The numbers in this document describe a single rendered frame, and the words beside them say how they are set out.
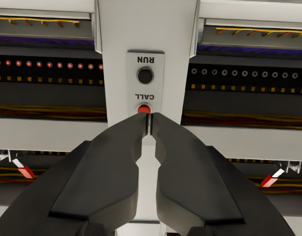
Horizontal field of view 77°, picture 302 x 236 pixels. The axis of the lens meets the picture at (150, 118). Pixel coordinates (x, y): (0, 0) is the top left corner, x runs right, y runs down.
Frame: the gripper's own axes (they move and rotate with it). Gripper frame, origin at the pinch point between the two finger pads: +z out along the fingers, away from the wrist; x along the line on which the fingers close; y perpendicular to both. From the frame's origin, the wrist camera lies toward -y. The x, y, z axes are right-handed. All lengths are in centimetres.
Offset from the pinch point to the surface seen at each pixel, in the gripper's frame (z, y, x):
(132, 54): 9.4, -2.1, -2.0
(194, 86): 25.3, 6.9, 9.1
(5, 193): 18.3, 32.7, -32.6
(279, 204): 17.7, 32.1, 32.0
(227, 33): 16.5, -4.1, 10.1
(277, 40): 16.3, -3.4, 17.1
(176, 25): 9.6, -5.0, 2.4
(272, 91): 25.2, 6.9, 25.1
